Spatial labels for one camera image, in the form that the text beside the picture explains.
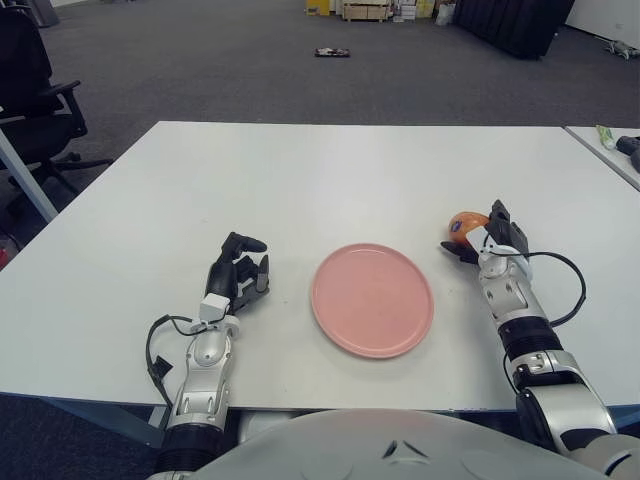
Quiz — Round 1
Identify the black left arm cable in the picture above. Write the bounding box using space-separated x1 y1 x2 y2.
144 313 221 406

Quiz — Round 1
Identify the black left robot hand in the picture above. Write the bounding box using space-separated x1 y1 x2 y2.
203 229 272 317

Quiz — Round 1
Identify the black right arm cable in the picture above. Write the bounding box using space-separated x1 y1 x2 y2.
519 251 587 329

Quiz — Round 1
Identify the white grey robot torso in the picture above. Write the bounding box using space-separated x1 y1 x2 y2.
192 407 606 480

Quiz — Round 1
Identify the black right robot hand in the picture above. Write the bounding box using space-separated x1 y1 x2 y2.
439 199 530 265

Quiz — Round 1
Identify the wooden crate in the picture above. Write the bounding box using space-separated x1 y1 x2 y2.
341 1 390 22

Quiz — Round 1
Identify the light grey slanted desk leg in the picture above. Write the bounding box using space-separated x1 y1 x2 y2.
0 129 60 224

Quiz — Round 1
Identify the pink round plate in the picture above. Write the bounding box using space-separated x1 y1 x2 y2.
310 242 435 360

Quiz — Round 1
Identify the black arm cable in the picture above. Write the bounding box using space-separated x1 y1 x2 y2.
144 313 221 406
519 251 587 329

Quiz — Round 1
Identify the black grey tool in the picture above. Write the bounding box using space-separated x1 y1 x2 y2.
616 134 640 174

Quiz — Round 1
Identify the black cabinet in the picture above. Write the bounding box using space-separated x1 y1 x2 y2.
452 0 577 61

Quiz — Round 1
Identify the black office chair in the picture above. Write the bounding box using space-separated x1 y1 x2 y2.
0 7 114 211

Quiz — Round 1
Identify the grey object on floor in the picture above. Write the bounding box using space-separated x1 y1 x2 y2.
603 39 637 60

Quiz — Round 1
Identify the red yellow apple with sticker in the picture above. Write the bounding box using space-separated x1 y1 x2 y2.
446 211 490 246

